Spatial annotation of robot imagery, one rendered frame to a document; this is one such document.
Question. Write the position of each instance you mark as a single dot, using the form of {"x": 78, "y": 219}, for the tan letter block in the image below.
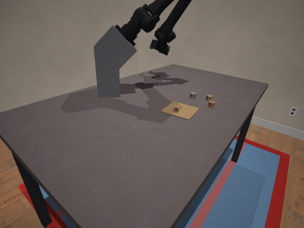
{"x": 211, "y": 103}
{"x": 176, "y": 108}
{"x": 209, "y": 97}
{"x": 192, "y": 94}

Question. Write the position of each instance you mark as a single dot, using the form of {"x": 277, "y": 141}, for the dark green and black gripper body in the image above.
{"x": 161, "y": 50}

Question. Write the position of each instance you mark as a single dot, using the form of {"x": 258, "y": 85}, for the tan flat mat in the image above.
{"x": 185, "y": 111}

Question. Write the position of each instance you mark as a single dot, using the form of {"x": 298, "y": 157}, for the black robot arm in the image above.
{"x": 141, "y": 19}

